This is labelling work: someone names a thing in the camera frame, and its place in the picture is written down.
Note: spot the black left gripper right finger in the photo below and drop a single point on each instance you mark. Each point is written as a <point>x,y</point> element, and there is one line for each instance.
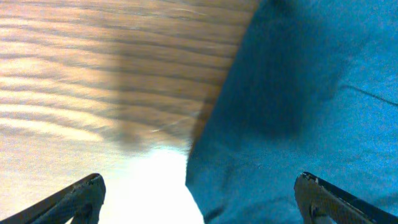
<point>322,202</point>

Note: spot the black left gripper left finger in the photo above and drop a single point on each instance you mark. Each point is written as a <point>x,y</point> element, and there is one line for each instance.
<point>80,202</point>

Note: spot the navy blue shorts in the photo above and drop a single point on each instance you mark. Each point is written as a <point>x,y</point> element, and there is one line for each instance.
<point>312,88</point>

